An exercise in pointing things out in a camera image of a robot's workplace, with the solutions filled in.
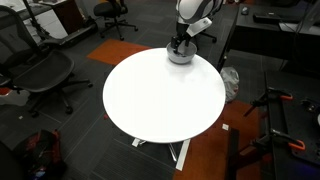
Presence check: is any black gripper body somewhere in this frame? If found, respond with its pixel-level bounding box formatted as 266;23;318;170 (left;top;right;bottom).
176;21;194;42

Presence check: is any white bowl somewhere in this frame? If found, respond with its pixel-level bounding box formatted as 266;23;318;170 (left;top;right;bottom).
165;42;198;65

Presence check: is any black padded office chair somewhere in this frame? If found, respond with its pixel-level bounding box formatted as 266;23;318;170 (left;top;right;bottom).
93;0;139;42
196;0;225;44

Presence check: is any white plastic bag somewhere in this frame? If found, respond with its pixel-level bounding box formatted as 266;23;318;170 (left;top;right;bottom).
219;66;240;104

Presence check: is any black office desk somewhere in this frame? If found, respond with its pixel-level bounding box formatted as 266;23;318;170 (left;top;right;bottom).
217;3;320;73

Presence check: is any black keyboard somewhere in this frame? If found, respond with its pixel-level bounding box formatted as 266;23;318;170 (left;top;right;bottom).
252;12;282;24

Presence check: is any black orange bar clamp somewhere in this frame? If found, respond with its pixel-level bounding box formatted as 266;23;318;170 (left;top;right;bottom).
249;129;306;153
243;87;294;118

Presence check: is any black floor stand base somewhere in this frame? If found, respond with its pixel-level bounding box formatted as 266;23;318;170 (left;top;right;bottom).
39;22;100;48

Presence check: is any white paper sheet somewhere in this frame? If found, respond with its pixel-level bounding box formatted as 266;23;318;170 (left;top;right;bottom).
278;22;320;36

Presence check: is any white table base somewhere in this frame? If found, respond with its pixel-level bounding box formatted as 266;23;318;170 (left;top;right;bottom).
131;137;192;172

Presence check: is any brown wooden cabinet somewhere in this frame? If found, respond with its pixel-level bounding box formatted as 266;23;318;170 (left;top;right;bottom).
52;0;85;36

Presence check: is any white desk panel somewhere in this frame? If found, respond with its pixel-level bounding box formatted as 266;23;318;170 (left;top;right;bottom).
0;0;69;41

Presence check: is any black mesh office chair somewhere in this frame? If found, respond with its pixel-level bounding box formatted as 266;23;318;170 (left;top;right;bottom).
0;4;94;118

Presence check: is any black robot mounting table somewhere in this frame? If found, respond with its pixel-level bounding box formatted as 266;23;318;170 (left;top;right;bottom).
264;69;320;180

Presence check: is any red black tool bag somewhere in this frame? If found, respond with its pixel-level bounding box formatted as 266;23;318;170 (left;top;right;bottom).
14;129;68;180

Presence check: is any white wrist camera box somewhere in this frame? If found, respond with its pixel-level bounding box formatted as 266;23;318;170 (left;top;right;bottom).
185;17;213;38

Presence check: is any black upright post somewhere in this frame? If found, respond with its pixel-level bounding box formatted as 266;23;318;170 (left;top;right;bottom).
225;128;241;180

